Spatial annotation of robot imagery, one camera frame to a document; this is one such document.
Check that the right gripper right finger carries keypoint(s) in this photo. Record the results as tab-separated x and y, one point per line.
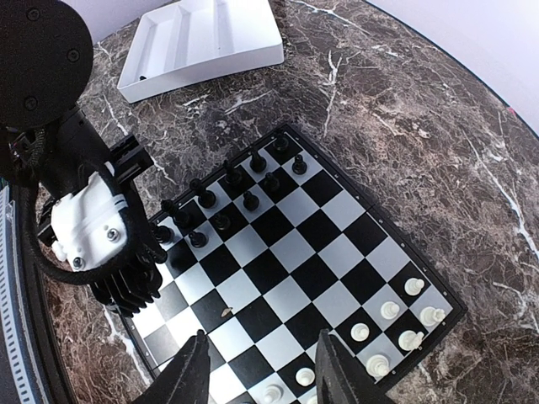
340	378

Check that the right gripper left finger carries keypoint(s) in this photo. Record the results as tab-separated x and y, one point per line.
186	379

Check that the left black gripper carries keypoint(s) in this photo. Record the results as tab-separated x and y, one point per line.
135	286

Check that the black chess piece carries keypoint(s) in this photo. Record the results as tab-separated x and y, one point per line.
162	234
180	218
281	145

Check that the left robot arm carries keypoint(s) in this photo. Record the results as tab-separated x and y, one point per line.
46	139

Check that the white chess pieces row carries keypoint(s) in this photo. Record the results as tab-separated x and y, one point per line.
368	314

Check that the black white chess board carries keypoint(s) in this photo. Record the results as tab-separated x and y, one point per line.
281	266

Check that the white plastic tray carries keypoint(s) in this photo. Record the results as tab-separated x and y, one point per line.
188	42

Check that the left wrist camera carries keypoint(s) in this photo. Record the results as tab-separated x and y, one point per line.
93	234

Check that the white cable duct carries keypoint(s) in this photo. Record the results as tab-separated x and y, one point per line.
13	355

